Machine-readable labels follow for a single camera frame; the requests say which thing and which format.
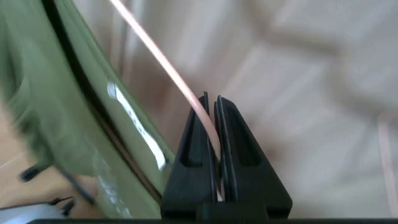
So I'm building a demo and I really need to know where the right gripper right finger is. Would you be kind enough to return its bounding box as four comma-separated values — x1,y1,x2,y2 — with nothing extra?
213,95,293,219

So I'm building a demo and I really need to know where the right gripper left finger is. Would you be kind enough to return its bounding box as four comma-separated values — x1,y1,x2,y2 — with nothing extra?
160,91,219,219

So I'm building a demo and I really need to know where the green printed t-shirt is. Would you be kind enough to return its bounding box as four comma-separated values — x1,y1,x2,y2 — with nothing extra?
0,0,175,220

